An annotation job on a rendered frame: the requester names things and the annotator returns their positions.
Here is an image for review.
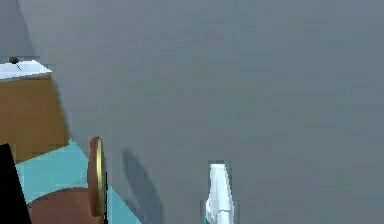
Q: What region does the black flat panel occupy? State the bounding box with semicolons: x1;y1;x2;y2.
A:
0;143;33;224

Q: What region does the red-brown toilet with gold rim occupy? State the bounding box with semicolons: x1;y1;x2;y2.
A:
27;136;107;224

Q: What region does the brown cabinet with white top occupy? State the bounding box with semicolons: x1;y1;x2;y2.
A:
0;59;72;164

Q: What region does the white cloth on wall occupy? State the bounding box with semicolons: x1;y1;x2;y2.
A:
204;163;235;224

